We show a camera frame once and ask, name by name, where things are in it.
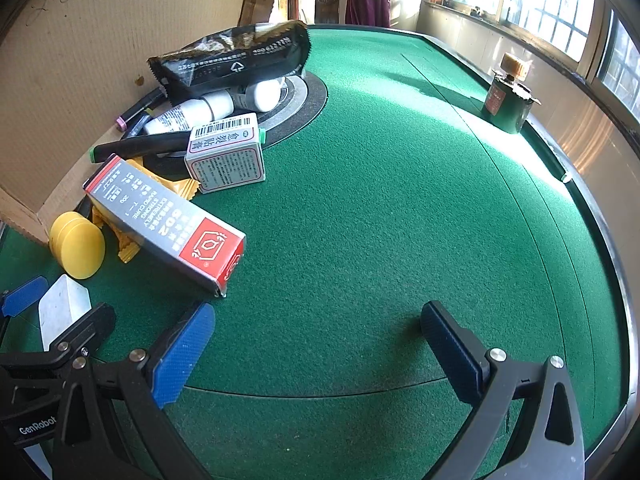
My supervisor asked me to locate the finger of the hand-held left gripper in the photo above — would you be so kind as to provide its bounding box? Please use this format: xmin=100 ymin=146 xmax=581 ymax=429
xmin=44 ymin=302 xmax=117 ymax=367
xmin=0 ymin=276 xmax=49 ymax=331

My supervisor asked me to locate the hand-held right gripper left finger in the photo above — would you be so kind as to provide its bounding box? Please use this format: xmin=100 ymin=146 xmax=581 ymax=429
xmin=55 ymin=302 xmax=217 ymax=480

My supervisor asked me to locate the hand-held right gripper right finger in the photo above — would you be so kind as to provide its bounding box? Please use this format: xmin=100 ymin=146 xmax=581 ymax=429
xmin=421 ymin=301 xmax=587 ymax=480

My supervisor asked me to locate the white rectangular block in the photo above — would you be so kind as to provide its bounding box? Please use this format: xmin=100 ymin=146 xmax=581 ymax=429
xmin=39 ymin=274 xmax=92 ymax=352

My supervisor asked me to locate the yellow round jar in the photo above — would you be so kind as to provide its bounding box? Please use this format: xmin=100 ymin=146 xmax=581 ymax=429
xmin=49 ymin=211 xmax=106 ymax=280

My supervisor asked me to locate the grey red glue box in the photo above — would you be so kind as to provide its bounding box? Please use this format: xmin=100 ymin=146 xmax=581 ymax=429
xmin=82 ymin=154 xmax=247 ymax=299

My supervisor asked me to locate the yellow snack packet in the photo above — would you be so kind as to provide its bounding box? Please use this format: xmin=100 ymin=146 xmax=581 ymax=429
xmin=92 ymin=159 xmax=201 ymax=264

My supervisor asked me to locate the black marker green cap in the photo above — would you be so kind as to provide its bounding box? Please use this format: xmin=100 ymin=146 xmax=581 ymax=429
xmin=89 ymin=129 xmax=266 ymax=164

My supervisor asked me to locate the small white barcode box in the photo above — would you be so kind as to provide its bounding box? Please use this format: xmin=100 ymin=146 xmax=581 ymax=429
xmin=184 ymin=112 xmax=266 ymax=194

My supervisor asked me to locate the white bottle green label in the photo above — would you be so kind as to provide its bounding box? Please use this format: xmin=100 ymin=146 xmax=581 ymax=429
xmin=144 ymin=99 xmax=203 ymax=136

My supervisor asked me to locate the brown cardboard box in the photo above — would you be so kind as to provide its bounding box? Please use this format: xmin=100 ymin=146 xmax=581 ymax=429
xmin=0 ymin=0 xmax=273 ymax=247

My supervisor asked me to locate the white bottle red label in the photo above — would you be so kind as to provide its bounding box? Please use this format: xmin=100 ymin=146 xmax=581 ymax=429
xmin=234 ymin=79 xmax=284 ymax=112

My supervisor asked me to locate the black snack packet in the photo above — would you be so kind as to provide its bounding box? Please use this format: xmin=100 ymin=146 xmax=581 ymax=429
xmin=146 ymin=20 xmax=312 ymax=107

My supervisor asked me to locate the green round tin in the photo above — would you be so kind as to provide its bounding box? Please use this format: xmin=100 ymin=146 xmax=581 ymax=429
xmin=500 ymin=84 xmax=543 ymax=135

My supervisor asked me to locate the dark green bottle tan cap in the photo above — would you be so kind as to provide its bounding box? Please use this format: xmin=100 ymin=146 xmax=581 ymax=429
xmin=481 ymin=52 xmax=531 ymax=122

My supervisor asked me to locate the round table control panel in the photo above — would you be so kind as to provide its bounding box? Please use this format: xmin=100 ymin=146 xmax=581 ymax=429
xmin=165 ymin=71 xmax=329 ymax=161

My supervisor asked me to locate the window with grille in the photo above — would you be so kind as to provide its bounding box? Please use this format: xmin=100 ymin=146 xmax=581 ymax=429
xmin=450 ymin=0 xmax=640 ymax=111

